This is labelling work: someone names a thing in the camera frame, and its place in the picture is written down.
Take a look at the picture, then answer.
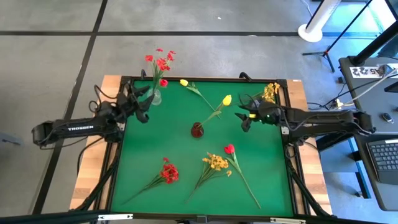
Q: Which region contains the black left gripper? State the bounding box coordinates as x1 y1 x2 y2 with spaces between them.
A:
117 85 155 121

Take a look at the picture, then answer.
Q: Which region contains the dark red vase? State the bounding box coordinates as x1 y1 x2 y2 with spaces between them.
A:
190 121 205 139

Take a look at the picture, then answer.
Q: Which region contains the white power plug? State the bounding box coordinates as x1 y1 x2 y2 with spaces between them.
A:
331 98 355 110

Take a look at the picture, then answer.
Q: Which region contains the dark grey desk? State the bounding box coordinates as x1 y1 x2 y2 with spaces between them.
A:
338 57 398 212

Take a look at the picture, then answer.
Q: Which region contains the yellow artificial tulip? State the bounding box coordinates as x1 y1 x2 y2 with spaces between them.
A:
198 94 233 127
179 78 217 112

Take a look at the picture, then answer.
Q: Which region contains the white paper label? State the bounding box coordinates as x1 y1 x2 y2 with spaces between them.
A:
349 65 386 78

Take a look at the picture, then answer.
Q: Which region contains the black floor cable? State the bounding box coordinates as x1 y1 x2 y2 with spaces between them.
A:
76 136 105 177

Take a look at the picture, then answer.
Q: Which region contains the yellow small-flower bunch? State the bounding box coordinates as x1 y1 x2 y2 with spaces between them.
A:
186 151 233 203
248 82 281 105

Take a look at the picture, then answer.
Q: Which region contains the green table mat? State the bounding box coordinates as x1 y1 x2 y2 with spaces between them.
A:
110 80 295 218

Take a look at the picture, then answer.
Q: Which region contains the dense red small-flower bunch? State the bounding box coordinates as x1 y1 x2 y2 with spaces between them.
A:
121 157 180 205

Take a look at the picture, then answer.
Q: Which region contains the thick black pole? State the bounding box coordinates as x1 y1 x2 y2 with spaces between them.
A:
348 20 398 67

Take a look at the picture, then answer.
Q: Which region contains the clear glass vase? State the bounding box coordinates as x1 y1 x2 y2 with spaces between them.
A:
148 88 162 106

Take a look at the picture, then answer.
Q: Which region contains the black keyboard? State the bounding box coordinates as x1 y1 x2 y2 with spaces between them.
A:
366 139 398 186

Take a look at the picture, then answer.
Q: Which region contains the silver beam bracket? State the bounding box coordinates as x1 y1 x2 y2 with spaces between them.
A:
269 217 307 224
98 213 134 222

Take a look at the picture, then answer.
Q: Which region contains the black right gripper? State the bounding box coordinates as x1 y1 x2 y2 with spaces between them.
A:
234 101 282 126

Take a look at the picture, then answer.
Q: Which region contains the white pedestal stand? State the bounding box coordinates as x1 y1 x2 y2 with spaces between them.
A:
297 0 343 44

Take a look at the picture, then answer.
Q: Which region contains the white cable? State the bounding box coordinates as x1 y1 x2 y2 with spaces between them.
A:
348 70 398 103

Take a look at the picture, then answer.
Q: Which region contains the blue desk leg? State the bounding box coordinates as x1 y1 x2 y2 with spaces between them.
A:
347 136 373 200

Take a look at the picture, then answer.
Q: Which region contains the black overhead beam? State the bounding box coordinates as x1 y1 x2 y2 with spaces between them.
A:
0 210 398 224

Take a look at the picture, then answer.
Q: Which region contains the black tripod stand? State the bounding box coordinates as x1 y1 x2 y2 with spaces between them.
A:
302 0 374 73

